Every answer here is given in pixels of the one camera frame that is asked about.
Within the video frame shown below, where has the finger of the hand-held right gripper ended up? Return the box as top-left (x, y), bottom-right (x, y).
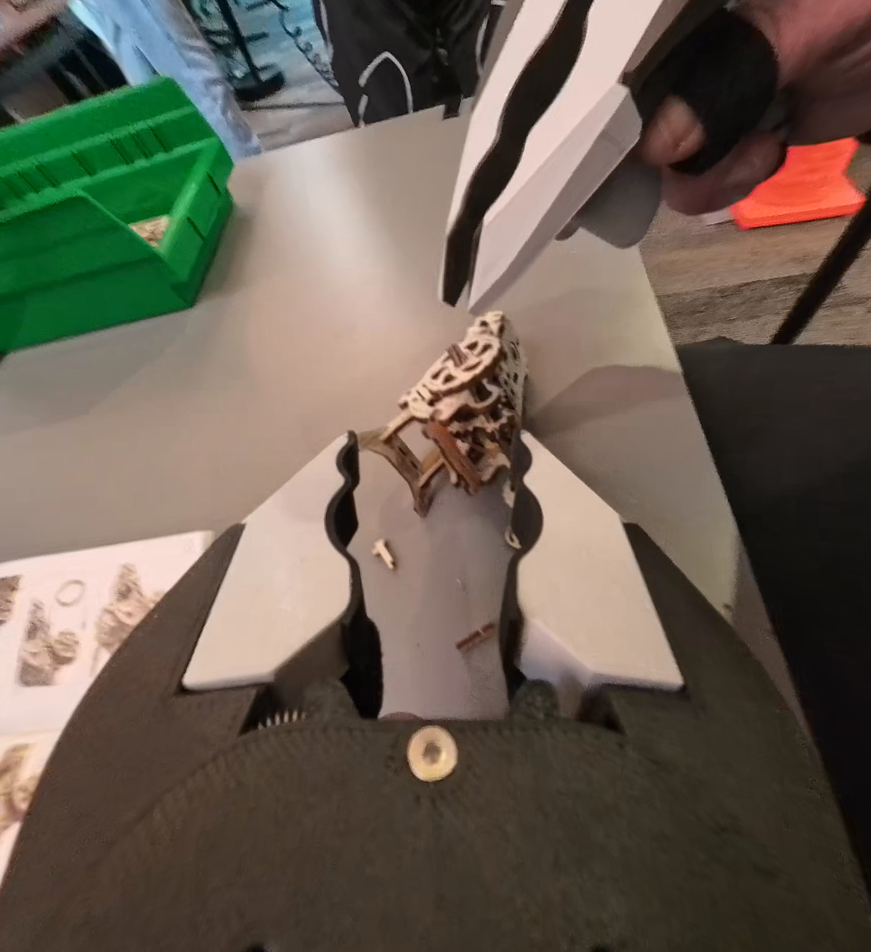
top-left (441, 0), bottom-right (594, 307)
top-left (467, 0), bottom-right (694, 313)

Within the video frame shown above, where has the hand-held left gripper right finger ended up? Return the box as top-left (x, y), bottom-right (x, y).
top-left (498, 431), bottom-right (685, 718)

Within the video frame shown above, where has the wooden buggy model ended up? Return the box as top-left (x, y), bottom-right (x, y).
top-left (357, 311), bottom-right (532, 551)

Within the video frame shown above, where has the green plastic bin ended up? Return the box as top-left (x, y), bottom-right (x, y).
top-left (0, 78), bottom-right (234, 361)

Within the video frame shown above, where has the person's right hand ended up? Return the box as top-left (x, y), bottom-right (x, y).
top-left (640, 0), bottom-right (871, 218)

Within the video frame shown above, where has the orange traffic cone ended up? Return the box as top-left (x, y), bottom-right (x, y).
top-left (729, 137), bottom-right (868, 230)

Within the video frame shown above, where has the black round-base pole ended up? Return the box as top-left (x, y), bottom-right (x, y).
top-left (212, 0), bottom-right (285, 101)

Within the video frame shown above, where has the person's black clothing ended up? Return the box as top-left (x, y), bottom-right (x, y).
top-left (677, 338), bottom-right (871, 952)

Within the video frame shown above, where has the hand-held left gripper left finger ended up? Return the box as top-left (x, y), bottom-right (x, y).
top-left (183, 431), bottom-right (384, 718)

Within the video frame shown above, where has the instruction booklet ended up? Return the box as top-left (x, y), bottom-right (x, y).
top-left (0, 530), bottom-right (217, 912)

